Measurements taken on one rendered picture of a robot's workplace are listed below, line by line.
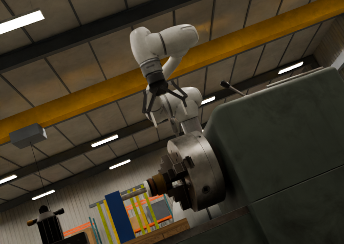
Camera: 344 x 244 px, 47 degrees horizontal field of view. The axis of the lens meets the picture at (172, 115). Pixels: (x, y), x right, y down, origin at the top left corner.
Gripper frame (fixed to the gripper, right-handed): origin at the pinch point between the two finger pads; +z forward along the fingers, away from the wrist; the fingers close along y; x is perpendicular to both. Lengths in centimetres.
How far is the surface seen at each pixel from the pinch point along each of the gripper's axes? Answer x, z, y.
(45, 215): -7, 19, -60
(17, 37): 840, -468, -360
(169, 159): 7.5, 15.0, -7.2
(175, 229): -21.8, 39.8, -11.0
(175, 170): -11.4, 20.3, -4.6
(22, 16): 628, -406, -257
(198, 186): -11.2, 29.3, 1.3
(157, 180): -4.1, 21.6, -13.3
